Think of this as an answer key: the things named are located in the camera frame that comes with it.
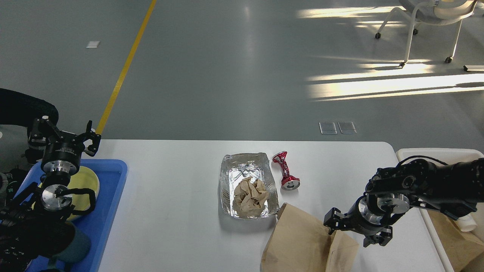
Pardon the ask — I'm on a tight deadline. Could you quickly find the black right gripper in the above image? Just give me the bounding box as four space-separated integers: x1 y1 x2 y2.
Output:
323 196 393 248

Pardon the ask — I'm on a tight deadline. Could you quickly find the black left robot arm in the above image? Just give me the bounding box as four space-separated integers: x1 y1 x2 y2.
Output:
1 116 101 272

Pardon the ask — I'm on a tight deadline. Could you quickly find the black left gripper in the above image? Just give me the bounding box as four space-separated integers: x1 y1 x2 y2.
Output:
28 116 102 173

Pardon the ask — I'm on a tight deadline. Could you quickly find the aluminium foil tray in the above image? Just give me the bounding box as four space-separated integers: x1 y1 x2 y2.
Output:
219 153 279 220

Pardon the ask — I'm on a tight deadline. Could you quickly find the white paper cup front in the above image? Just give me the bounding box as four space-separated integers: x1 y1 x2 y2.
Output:
455 214 477 232

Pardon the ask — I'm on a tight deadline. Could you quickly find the crushed red can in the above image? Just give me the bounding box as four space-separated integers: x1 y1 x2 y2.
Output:
272 150 300 191

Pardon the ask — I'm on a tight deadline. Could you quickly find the blue plastic tray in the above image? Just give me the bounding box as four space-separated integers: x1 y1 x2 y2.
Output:
17 159 128 272

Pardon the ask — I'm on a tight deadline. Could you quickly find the small grey floor plate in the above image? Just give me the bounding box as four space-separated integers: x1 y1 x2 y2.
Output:
319 122 338 135

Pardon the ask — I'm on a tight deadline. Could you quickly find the dark green mug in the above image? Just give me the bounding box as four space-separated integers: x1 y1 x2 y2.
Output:
45 222 91 272

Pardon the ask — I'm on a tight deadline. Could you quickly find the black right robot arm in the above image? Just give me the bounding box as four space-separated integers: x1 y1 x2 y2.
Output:
323 155 484 247

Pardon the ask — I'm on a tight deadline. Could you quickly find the crumpled brown paper in tray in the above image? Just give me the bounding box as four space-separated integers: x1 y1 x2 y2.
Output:
233 178 269 213

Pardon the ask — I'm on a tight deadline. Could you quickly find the large brown paper bag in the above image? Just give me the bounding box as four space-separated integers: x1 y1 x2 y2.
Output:
261 203 359 272

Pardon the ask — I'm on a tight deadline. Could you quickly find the white plastic bin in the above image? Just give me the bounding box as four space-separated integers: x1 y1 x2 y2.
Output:
396 148 483 272

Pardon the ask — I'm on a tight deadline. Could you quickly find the white rolling chair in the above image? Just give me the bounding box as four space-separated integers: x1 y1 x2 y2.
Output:
375 0 479 68

